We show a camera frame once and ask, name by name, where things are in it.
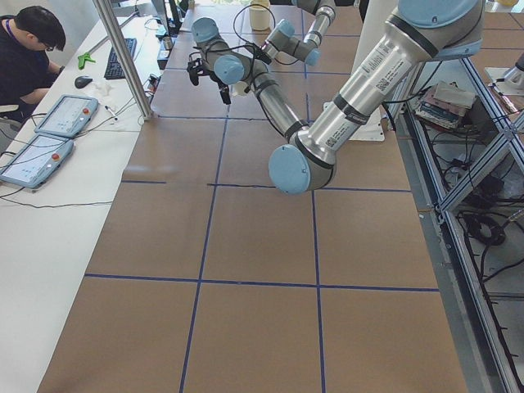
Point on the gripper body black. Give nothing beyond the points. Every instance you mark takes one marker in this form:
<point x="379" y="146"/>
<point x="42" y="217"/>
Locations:
<point x="215" y="80"/>

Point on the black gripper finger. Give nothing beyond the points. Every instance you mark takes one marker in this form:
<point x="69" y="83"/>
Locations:
<point x="225" y="94"/>

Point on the white mug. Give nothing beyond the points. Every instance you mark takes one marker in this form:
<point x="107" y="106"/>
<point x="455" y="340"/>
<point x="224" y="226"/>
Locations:
<point x="240" y="89"/>

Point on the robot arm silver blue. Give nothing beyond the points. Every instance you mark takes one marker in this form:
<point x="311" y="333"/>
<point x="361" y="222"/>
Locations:
<point x="282" y="38"/>
<point x="415" y="32"/>

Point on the small metal cup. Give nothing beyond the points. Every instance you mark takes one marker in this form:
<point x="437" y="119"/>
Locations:
<point x="168" y="44"/>

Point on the black white marker pen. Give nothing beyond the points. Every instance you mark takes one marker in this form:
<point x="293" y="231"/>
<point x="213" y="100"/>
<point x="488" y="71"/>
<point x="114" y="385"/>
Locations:
<point x="113" y="114"/>

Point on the crumpled white tissue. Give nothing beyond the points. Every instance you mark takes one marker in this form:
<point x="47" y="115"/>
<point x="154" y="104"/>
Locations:
<point x="102" y="89"/>

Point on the green plastic tool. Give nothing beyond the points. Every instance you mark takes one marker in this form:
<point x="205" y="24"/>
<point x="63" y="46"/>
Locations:
<point x="83" y="59"/>

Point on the black computer mouse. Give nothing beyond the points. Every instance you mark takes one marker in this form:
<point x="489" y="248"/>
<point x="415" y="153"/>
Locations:
<point x="82" y="81"/>

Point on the upper teach pendant tablet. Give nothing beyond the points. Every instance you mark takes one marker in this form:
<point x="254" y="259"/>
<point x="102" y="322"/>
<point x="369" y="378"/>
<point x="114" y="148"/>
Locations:
<point x="68" y="116"/>

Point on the teach pendant tablet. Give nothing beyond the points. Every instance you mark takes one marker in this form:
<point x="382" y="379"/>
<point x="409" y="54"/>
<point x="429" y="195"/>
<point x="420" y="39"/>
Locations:
<point x="68" y="116"/>
<point x="35" y="163"/>

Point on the lower teach pendant tablet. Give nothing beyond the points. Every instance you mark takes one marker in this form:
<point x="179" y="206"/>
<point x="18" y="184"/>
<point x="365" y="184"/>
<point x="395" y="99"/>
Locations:
<point x="35" y="163"/>

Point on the seated person black shirt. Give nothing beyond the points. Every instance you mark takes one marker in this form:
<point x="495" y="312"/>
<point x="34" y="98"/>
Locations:
<point x="27" y="73"/>

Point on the stack of books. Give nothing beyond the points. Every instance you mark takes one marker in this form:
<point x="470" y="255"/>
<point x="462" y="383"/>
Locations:
<point x="445" y="105"/>

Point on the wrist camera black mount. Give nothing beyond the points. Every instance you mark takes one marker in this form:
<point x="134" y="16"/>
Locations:
<point x="196" y="69"/>
<point x="257" y="53"/>

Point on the aluminium frame post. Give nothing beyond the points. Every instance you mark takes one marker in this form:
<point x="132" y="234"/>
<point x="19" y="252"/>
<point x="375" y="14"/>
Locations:
<point x="116" y="37"/>

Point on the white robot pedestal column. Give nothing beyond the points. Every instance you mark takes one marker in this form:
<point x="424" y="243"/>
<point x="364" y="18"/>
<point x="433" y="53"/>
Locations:
<point x="380" y="64"/>

